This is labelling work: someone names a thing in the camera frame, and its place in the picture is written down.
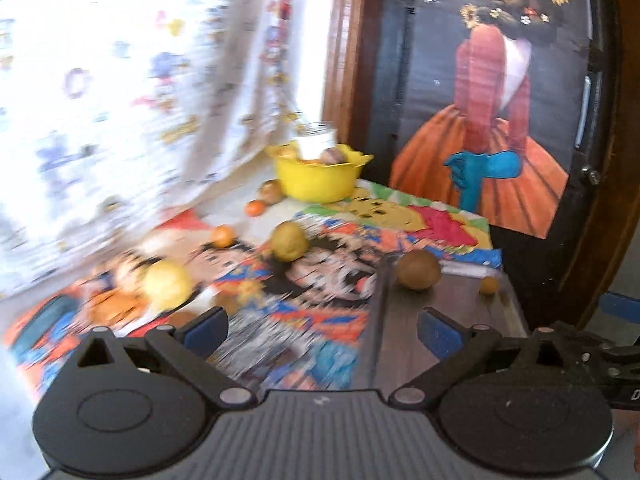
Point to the striped round fruit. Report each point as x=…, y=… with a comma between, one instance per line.
x=334, y=156

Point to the small orange kumquat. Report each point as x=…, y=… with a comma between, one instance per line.
x=256, y=208

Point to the green-yellow mango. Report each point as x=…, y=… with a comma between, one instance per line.
x=289, y=241

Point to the brown kiwi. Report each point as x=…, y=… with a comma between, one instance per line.
x=419, y=270

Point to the small brown longan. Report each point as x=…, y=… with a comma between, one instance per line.
x=488, y=285

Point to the cartoon printed table cover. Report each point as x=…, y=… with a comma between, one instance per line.
x=300, y=300

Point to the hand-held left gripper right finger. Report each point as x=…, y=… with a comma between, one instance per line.
x=440, y=334

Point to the small yellow-brown fruit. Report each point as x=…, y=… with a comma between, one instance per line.
x=271, y=192

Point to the round pale yellow fruit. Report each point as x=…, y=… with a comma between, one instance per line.
x=167, y=284

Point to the printed white curtain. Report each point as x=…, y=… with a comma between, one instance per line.
x=125, y=85

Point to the small pale yellow fruit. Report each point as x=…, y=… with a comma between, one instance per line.
x=288, y=152

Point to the metal door knob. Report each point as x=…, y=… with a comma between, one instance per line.
x=593, y=175

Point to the metal tray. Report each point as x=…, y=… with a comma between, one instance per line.
x=400, y=320

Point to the yellow bear drawing sheet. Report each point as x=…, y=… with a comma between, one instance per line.
x=425, y=225

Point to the black door panel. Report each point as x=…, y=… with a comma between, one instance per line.
x=430, y=60

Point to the brown wooden door frame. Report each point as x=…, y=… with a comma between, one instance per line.
x=345, y=60

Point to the yellow plastic bowl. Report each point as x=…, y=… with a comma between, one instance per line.
x=320, y=180

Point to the orange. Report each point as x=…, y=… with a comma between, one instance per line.
x=223, y=236

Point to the white cup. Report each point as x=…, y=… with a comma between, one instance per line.
x=315, y=142

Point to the painted figure wall poster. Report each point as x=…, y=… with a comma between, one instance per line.
x=500, y=110

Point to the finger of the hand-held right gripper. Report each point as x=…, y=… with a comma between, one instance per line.
x=595, y=342
x=620, y=305

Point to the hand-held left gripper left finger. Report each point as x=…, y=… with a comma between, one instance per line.
x=205, y=331

